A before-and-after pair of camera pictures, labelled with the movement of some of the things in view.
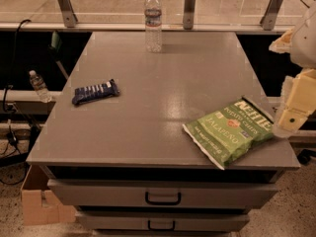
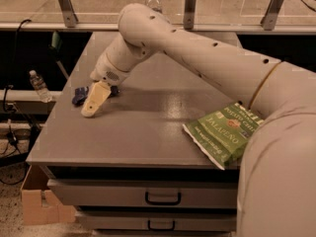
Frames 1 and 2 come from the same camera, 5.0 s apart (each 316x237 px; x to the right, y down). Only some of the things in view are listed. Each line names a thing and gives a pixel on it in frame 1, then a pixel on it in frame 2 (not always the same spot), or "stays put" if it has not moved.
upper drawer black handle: [163, 202] stays put
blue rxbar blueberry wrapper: [94, 92] stays put
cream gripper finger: [302, 103] → [107, 72]
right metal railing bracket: [269, 16] stays put
